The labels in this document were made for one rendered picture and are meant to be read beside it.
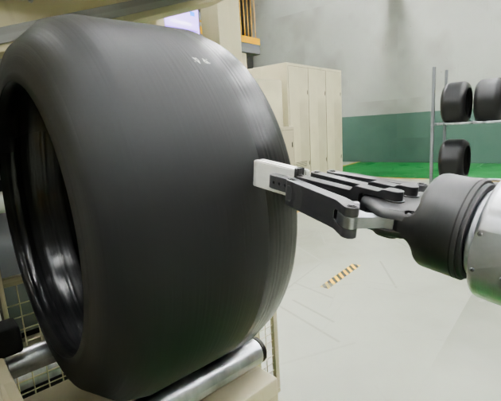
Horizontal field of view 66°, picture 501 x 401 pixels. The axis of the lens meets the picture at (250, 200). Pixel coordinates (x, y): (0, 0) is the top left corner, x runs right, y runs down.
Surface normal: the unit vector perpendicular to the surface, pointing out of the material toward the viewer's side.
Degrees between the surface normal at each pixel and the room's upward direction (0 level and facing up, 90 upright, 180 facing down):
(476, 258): 90
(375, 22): 90
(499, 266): 90
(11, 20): 90
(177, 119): 63
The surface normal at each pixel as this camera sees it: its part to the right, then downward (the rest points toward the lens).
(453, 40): -0.63, 0.18
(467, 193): -0.41, -0.68
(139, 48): 0.39, -0.68
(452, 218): -0.66, -0.24
